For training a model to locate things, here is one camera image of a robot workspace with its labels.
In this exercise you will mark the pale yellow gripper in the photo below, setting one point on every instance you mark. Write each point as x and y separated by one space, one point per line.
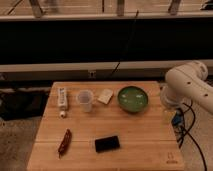
168 115

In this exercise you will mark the black rectangular eraser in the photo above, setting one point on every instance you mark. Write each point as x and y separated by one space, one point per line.
107 143

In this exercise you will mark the white toothpaste tube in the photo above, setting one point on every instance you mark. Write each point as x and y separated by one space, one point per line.
62 101

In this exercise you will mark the red chili pepper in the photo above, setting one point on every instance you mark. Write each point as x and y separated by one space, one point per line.
65 143

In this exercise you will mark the beige sponge block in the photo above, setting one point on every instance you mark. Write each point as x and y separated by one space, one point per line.
105 96

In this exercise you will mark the translucent plastic cup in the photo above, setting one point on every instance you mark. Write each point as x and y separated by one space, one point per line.
85 100

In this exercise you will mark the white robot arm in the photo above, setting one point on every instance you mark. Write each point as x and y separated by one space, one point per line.
186 81

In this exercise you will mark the green ceramic bowl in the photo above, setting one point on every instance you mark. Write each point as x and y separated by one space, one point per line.
132 99

